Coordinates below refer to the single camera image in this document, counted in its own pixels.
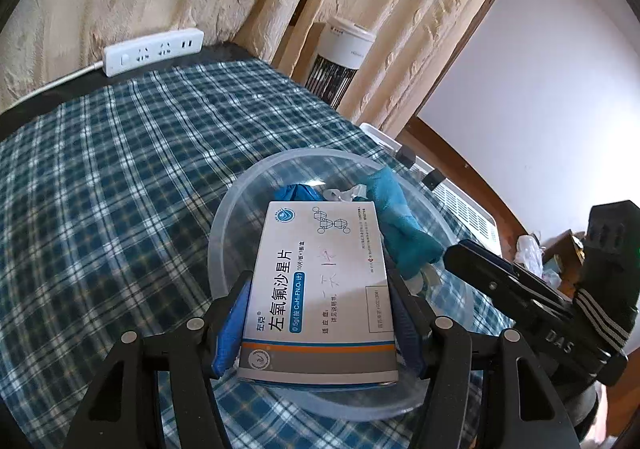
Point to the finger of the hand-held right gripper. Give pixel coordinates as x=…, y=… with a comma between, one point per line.
x=492, y=260
x=480, y=275

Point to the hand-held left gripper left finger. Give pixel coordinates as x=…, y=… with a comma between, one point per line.
x=232, y=329

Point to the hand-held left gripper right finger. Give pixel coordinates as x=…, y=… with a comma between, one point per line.
x=407, y=329

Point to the teal cloth bandage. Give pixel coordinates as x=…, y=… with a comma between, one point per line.
x=405, y=229

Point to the white medicine box blue stripe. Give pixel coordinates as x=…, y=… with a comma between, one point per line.
x=320, y=289

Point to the clear plastic bowl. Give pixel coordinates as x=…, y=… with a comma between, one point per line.
x=250, y=209

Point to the white printed plastic bag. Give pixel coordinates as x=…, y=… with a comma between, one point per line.
x=342, y=194

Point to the blue food packet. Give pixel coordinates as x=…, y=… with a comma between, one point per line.
x=297, y=193

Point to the clear plastic bag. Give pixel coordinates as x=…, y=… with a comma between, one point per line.
x=529, y=251

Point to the white room heater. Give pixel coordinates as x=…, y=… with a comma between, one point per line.
x=470, y=214

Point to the brown cardboard box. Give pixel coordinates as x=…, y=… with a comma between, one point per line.
x=565, y=251

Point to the black power adapter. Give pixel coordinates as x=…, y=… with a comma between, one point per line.
x=407, y=155
x=434, y=178

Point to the blue plaid tablecloth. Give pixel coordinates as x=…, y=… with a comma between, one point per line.
x=100, y=179

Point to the white tower fan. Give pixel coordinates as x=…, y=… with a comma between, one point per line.
x=345, y=44

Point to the white power strip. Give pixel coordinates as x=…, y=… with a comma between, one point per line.
x=150, y=51

